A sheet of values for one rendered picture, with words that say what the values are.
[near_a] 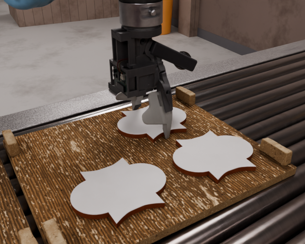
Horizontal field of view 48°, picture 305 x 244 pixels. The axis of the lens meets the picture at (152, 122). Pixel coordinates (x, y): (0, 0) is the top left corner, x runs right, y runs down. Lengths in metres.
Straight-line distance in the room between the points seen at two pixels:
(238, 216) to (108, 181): 0.20
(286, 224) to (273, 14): 3.39
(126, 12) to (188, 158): 0.26
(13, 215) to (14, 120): 0.33
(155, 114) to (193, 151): 0.10
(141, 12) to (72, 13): 5.32
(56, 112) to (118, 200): 0.37
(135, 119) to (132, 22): 0.21
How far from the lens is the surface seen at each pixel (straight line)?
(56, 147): 0.65
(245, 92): 0.93
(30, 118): 0.82
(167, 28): 4.99
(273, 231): 0.53
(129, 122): 0.69
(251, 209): 0.56
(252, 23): 4.07
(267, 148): 0.64
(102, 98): 0.88
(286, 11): 3.72
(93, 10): 5.97
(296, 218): 0.56
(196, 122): 0.72
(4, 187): 0.59
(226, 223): 0.53
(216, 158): 0.60
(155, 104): 0.63
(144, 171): 0.56
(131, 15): 0.58
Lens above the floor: 1.28
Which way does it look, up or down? 29 degrees down
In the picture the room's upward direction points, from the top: straight up
